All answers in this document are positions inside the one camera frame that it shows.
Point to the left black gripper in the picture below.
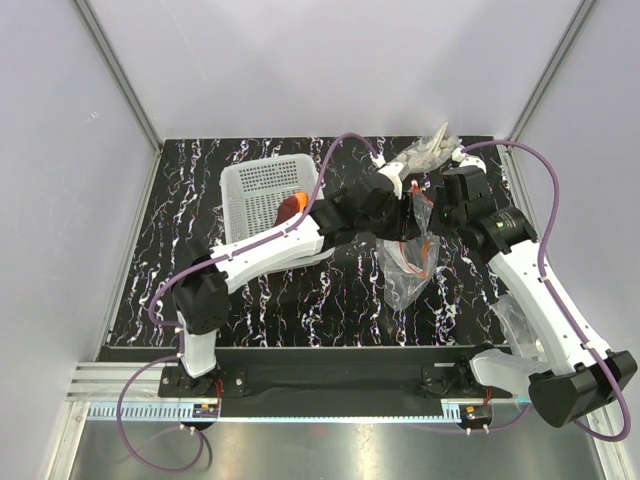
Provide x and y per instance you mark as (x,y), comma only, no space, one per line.
(404,226)

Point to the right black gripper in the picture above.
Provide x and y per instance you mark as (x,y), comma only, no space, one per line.
(439,201)

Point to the clear zip bag orange zipper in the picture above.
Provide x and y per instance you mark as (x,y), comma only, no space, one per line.
(408,266)

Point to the red orange papaya slice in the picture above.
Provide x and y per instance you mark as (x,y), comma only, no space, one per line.
(290,207)

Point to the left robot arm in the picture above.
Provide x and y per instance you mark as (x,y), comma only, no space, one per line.
(202,296)

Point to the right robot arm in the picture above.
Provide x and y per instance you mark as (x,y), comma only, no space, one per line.
(579,372)

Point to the clear bag of white pieces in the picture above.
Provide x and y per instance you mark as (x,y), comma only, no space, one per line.
(426,154)

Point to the white plastic basket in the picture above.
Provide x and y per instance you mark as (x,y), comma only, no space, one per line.
(252,192)

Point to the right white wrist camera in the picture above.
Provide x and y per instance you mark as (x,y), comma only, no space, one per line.
(460,159)

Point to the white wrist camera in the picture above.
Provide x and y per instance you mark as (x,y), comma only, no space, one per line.
(392,175)
(460,159)

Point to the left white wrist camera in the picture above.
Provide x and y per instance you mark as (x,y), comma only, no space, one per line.
(392,175)

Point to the right aluminium frame post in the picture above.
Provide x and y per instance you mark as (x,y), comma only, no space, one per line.
(558,57)

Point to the aluminium frame post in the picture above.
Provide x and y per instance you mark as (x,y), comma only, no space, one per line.
(558,57)
(108,54)

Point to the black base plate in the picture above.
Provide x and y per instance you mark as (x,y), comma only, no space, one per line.
(370,379)

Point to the white slotted cable duct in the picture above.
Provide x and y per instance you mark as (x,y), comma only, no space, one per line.
(194,412)

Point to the left aluminium frame post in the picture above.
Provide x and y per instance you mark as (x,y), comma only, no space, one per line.
(108,54)

